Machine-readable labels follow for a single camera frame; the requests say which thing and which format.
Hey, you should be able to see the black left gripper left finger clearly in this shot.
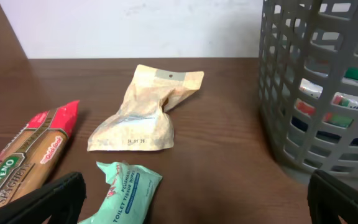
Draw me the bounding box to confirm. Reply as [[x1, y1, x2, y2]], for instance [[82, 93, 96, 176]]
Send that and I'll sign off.
[[0, 172, 86, 224]]

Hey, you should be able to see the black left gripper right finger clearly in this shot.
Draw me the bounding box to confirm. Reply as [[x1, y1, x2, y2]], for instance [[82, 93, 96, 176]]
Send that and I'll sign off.
[[307, 170, 358, 224]]

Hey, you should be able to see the white tissue multipack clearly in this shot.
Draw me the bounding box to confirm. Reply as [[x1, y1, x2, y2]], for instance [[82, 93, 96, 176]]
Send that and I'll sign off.
[[295, 78, 358, 128]]

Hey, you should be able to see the mint toilet wipes pack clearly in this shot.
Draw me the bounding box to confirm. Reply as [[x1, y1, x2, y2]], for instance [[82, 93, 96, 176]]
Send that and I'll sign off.
[[80, 162, 163, 224]]

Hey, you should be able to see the orange spaghetti packet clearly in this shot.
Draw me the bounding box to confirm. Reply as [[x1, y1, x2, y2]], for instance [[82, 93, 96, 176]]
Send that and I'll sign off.
[[0, 100, 79, 208]]

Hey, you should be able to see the beige paper pouch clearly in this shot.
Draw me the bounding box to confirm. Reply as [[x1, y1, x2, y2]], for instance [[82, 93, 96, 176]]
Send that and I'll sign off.
[[87, 65, 204, 152]]

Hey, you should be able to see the grey plastic lattice basket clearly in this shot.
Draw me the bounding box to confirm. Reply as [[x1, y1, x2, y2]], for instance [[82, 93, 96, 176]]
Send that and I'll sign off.
[[259, 0, 358, 187]]

